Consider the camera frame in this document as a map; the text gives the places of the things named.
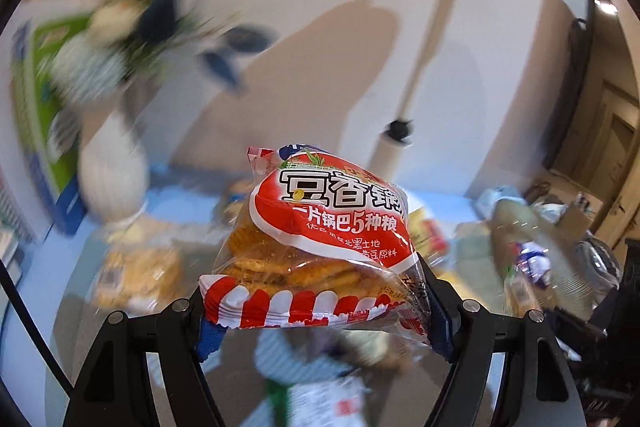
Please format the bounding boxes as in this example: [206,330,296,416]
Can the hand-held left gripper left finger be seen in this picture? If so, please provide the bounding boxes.
[62,289,227,427]

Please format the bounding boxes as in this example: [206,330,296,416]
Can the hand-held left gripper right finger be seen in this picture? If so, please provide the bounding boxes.
[416,256,587,427]

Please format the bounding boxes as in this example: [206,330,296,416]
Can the red striped cracker packet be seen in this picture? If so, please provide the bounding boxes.
[198,146,432,348]

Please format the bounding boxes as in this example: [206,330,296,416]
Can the yellow cake packet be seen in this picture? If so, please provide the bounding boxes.
[92,247,183,314]

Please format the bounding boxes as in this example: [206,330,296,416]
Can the yellow snack packet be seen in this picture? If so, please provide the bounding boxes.
[407,206,452,269]

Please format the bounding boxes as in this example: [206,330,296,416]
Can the white green snack packet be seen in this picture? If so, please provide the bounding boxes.
[252,329,372,427]

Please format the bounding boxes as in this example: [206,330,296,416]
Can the blue white snack packet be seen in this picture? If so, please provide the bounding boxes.
[514,241,554,289]

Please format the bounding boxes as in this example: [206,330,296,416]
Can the wooden door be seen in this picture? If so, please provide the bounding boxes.
[544,76,640,230]

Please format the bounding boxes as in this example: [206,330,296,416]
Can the white ribbed vase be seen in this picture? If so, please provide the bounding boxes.
[77,107,151,222]

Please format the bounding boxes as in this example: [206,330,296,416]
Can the green box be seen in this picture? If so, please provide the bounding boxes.
[10,14,97,234]

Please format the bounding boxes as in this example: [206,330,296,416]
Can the white desk lamp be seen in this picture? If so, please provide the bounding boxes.
[372,0,591,182]

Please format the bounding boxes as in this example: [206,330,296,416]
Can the blue artificial flowers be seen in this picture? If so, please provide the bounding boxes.
[50,0,287,104]

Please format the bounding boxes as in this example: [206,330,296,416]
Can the black cable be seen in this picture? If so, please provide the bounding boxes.
[0,257,76,394]

